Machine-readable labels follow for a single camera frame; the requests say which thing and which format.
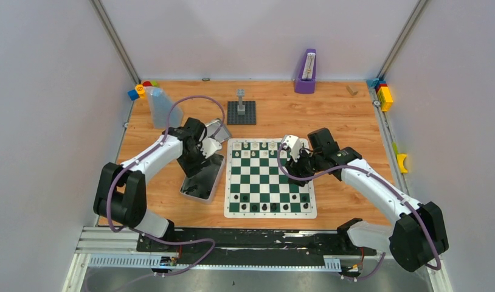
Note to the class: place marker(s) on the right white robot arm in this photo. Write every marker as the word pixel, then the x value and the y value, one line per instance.
pixel 416 236

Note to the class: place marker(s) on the small wooden block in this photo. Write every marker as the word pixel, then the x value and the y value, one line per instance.
pixel 352 90

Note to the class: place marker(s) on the colourful toy blocks left corner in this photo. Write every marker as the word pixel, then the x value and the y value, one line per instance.
pixel 140 90

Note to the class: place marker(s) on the translucent blue plastic container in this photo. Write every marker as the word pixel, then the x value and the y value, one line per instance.
pixel 160 105

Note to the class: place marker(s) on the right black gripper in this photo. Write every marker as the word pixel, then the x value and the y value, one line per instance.
pixel 294 168

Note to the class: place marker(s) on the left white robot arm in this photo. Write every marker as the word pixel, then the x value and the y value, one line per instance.
pixel 122 190

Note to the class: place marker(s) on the metal tin with black pieces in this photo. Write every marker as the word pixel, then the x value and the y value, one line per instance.
pixel 202 186

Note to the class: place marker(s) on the metal tin lid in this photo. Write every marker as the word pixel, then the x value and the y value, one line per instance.
pixel 218 130

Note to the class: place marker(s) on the grey lego tower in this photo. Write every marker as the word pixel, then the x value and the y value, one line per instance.
pixel 240 105

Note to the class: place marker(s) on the dark grey lego baseplate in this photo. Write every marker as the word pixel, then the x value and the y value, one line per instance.
pixel 247 117

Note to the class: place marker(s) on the yellow curved toy piece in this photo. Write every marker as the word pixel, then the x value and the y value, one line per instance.
pixel 401 159

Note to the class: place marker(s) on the green white chess mat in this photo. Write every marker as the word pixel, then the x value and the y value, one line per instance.
pixel 252 170

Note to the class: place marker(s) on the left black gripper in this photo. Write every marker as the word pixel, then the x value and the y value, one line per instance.
pixel 194 160

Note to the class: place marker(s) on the purple metronome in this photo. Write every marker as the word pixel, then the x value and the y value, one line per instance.
pixel 305 76

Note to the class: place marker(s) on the yellow toy block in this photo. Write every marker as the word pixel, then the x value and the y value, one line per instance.
pixel 385 98

